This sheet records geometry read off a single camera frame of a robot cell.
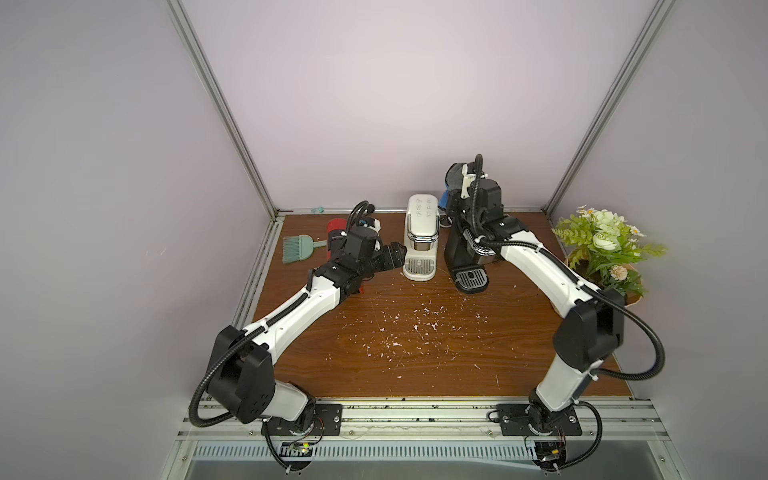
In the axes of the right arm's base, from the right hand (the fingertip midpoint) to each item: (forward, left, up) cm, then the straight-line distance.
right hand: (450, 188), depth 82 cm
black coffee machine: (-10, -6, -18) cm, 22 cm away
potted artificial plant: (-18, -37, -4) cm, 41 cm away
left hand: (-14, +14, -10) cm, 22 cm away
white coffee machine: (-7, +8, -10) cm, 15 cm away
